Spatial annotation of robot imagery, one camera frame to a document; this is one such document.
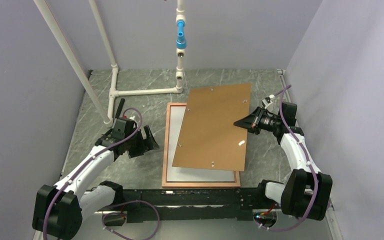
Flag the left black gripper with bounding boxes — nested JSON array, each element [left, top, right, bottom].
[[124, 125, 159, 159]]

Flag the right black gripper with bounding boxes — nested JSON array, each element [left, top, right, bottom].
[[233, 106, 281, 135]]

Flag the brown backing board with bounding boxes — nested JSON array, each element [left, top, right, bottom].
[[172, 83, 252, 171]]

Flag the orange wooden picture frame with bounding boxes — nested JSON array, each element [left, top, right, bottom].
[[161, 102, 241, 189]]

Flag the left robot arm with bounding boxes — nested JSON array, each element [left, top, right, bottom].
[[32, 117, 160, 240]]

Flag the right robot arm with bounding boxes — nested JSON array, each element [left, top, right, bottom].
[[234, 102, 333, 221]]

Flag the white PVC pipe stand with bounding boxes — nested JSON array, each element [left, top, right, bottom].
[[34, 0, 186, 126]]

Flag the blue pipe fitting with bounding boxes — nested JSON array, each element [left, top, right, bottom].
[[176, 20, 187, 50]]

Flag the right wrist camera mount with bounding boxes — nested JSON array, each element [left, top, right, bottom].
[[261, 94, 277, 111]]

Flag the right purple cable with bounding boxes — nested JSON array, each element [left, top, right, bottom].
[[254, 84, 320, 233]]

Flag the purple cable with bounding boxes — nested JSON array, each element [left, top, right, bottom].
[[254, 84, 320, 233], [42, 107, 161, 240]]

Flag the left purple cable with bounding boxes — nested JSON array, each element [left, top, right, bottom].
[[42, 107, 161, 240]]

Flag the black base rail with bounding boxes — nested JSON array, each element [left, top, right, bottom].
[[90, 187, 289, 223]]

